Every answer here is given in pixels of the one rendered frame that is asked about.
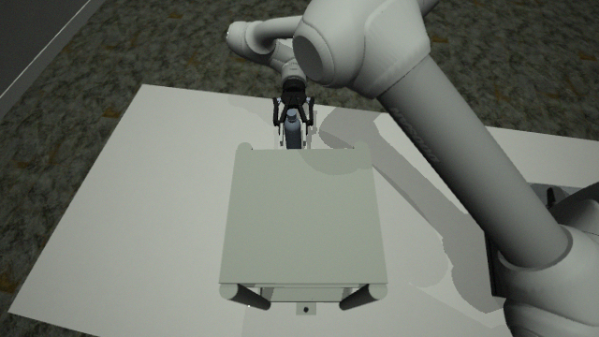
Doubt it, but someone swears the blue-grey bottle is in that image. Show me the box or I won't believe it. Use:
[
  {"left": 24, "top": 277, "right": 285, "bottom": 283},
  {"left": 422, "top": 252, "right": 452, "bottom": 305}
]
[{"left": 284, "top": 109, "right": 301, "bottom": 149}]

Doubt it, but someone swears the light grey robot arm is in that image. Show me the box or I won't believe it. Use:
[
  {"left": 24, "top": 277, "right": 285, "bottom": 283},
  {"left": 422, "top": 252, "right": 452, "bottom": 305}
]
[{"left": 226, "top": 0, "right": 599, "bottom": 337}]

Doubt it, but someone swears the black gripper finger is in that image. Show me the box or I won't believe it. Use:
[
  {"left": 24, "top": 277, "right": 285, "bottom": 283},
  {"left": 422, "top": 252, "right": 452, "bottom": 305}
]
[
  {"left": 296, "top": 95, "right": 314, "bottom": 146},
  {"left": 273, "top": 95, "right": 291, "bottom": 146}
]

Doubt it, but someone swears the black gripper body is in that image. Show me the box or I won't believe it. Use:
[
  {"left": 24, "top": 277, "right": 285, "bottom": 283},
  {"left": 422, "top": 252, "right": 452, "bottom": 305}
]
[{"left": 281, "top": 78, "right": 307, "bottom": 109}]

